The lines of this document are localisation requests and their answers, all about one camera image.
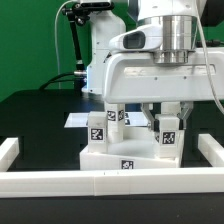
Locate white U-shaped fence wall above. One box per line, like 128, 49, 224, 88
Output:
0, 138, 224, 198

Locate white cable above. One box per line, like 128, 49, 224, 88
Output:
54, 0, 76, 89

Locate white sheet with fiducial tags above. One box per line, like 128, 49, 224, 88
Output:
64, 112, 148, 128

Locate black cables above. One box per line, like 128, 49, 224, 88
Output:
39, 72, 88, 91

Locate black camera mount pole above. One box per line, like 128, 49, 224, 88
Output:
62, 5, 86, 77

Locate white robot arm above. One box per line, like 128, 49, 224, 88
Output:
87, 0, 224, 124

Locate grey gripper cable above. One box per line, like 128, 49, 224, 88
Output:
194, 0, 224, 116

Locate white square tabletop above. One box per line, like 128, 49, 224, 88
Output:
79, 127, 184, 171

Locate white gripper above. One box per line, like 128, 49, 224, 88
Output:
103, 48, 213, 130

